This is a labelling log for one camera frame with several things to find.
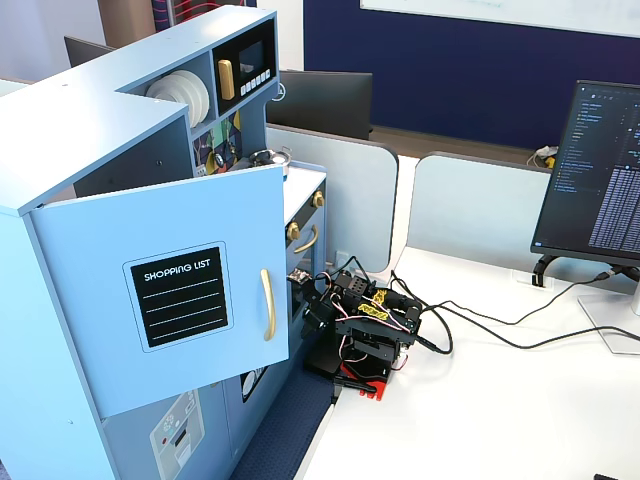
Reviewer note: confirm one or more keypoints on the red table clamp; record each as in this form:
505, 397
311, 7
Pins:
372, 386

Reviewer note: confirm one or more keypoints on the open blue cabinet door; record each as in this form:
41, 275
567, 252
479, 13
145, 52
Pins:
85, 325

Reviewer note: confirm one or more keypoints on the blue toy kitchen cabinet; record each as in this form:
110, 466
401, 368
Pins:
85, 130

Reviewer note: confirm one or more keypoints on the white toy plate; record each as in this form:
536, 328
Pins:
205, 102
167, 90
198, 97

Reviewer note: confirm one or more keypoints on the silver toy pot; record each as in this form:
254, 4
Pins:
272, 159

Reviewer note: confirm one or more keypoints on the gold oven knob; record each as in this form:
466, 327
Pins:
318, 199
293, 231

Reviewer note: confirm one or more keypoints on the black toy microwave door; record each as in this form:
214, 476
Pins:
250, 92

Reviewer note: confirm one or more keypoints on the black flat object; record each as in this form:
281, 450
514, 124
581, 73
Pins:
617, 476

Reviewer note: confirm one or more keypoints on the black base block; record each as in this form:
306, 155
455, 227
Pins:
322, 362

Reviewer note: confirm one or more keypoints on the grey desk divider panel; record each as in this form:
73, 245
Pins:
475, 210
350, 200

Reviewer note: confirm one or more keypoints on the black monitor back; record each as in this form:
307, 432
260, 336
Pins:
325, 102

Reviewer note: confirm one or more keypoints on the dark blue fabric mat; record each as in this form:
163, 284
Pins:
285, 425

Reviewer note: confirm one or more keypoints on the whiteboard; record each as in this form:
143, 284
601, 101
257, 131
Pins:
500, 11

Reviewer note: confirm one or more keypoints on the silver monitor stand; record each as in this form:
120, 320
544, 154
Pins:
607, 320

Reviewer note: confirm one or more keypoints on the dark monitor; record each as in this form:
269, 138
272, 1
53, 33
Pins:
85, 52

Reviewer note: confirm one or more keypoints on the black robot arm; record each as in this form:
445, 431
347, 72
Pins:
372, 335

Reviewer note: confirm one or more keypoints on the computer monitor showing code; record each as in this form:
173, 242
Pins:
590, 175

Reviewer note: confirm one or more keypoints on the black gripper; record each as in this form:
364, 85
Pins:
311, 303

